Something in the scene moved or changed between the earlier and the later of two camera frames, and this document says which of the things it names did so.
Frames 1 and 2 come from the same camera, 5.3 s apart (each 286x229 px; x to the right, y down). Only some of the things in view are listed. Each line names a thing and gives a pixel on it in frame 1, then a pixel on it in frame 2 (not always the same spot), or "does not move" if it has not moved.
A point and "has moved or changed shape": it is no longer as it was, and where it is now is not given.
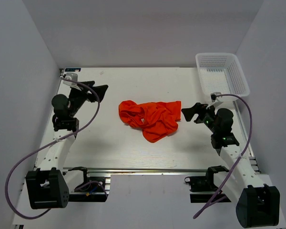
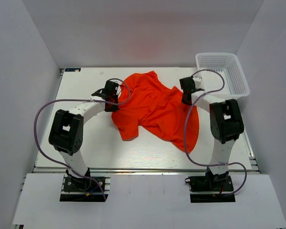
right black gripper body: [206, 115] to [185, 102]
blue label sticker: [74, 69] does not move
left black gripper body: [78, 98] to [114, 108]
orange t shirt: [158, 119] has moved or changed shape
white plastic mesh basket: [221, 73] does not move
